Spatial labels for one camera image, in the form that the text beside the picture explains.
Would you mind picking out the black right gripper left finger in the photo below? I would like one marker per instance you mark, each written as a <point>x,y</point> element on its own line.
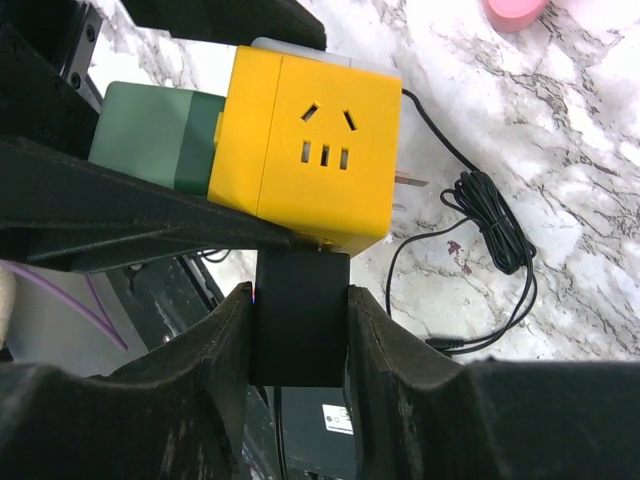
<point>177,412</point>

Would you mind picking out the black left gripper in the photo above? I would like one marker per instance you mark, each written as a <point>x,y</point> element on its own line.
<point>66,214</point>

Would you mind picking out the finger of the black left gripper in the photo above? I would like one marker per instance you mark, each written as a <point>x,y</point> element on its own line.
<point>232,22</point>

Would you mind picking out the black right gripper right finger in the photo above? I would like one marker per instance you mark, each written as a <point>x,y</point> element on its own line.
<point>419,415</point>

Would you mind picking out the yellow plug adapter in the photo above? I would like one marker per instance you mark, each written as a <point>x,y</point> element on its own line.
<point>309,145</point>

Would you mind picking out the black adapter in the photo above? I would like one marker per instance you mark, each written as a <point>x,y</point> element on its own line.
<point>299,333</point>

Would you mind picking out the pink power strip socket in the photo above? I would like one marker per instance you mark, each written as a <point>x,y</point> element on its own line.
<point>511,16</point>

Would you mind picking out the green plug adapter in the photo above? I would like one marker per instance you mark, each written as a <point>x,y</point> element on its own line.
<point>158,134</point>

